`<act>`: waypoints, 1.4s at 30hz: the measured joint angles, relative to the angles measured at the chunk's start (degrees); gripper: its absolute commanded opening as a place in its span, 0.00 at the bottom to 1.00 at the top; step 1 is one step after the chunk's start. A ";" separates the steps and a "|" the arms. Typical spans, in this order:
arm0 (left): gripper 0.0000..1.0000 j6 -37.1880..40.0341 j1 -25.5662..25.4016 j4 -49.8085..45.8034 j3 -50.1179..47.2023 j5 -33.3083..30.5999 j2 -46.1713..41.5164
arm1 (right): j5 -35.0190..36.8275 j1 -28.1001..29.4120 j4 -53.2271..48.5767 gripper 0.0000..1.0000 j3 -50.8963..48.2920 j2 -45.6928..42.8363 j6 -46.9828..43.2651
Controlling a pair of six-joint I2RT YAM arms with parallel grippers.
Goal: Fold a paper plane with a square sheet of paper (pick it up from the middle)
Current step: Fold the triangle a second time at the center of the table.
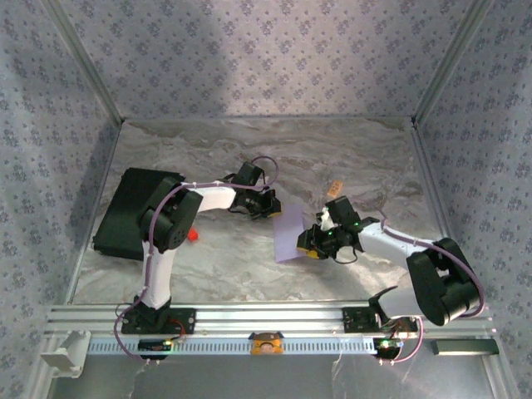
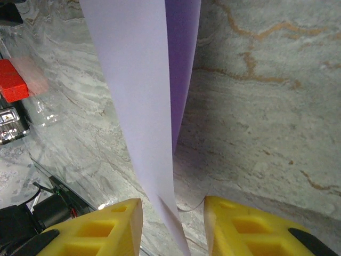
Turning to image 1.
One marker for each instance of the aluminium mounting rail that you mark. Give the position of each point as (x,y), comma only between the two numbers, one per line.
(270,316)

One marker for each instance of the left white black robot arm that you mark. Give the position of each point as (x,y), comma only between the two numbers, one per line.
(158,282)

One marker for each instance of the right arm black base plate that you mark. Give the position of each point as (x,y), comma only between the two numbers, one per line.
(353,320)

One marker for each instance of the lilac paper sheet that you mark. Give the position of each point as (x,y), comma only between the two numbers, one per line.
(289,232)

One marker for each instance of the cartoon face sticker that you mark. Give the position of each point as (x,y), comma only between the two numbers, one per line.
(267,345)

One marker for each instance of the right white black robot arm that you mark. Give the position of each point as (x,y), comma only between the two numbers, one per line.
(386,241)

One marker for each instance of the aluminium side rail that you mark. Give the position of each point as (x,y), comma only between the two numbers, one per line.
(77,274)
(432,183)

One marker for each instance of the white plastic bracket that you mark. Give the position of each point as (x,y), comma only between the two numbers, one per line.
(62,357)

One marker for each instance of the small red block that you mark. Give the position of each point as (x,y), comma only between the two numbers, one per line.
(193,235)

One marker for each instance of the aluminium corner post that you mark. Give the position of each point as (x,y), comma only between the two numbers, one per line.
(448,62)

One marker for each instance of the black rectangular box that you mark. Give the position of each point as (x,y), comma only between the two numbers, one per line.
(124,208)

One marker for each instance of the aluminium rear rail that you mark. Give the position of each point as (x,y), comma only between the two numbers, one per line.
(270,119)

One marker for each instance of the small orange printed tag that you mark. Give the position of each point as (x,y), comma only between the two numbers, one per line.
(334,188)

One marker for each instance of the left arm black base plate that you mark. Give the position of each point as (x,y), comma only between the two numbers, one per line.
(187,320)

